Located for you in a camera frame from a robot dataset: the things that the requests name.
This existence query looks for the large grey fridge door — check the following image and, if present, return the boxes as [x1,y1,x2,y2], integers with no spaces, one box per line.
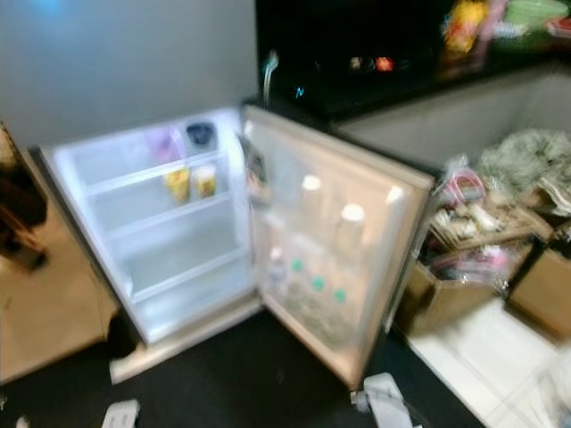
[239,103,436,391]

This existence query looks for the glass fridge shelf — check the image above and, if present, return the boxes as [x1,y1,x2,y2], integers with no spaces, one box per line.
[85,152,225,198]
[125,245,247,300]
[103,192,234,238]

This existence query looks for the printed fridge door sticker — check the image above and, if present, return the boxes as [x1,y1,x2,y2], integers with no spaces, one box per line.
[243,138,271,208]

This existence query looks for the grey two-door fridge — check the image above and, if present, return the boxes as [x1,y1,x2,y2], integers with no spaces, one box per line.
[0,0,438,393]

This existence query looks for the green-capped clear bottle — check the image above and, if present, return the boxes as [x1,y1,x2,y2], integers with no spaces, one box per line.
[330,287,352,345]
[287,259,310,314]
[308,276,330,327]

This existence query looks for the dark blue carpet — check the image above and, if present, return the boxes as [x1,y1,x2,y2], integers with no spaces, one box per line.
[0,308,487,428]

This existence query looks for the open brown cardboard box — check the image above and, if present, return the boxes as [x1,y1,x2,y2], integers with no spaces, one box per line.
[397,259,502,337]

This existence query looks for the tall white-topped container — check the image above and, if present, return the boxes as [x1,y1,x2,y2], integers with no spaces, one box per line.
[299,174,326,235]
[337,203,368,260]

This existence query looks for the clear bag with pink items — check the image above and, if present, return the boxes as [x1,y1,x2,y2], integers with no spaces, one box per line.
[426,159,541,288]

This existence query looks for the black slipper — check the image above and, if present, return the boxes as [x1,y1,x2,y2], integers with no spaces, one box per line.
[107,312,140,359]

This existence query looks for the yellow cup noodle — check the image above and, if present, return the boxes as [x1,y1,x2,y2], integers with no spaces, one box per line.
[194,164,219,200]
[164,168,192,204]

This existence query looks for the grey crumpled plastic bag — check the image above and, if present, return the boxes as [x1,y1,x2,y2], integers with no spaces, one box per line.
[477,129,571,216]

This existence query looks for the black-topped kitchen counter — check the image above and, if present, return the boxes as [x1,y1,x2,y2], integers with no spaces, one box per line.
[254,0,571,172]

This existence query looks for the dark round bowl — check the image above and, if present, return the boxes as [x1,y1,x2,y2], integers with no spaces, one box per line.
[186,120,218,153]

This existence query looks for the pink striped plastic bag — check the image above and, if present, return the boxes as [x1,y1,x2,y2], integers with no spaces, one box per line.
[147,128,185,164]

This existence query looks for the yellow red snack packet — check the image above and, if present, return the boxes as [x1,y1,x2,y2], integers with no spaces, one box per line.
[443,0,492,55]

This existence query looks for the small grey freezer door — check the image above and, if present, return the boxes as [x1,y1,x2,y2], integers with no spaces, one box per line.
[0,0,260,148]

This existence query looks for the green bowl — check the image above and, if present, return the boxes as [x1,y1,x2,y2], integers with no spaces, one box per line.
[504,0,568,33]

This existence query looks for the silver curved handle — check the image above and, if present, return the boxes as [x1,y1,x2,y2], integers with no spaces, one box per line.
[261,50,281,103]

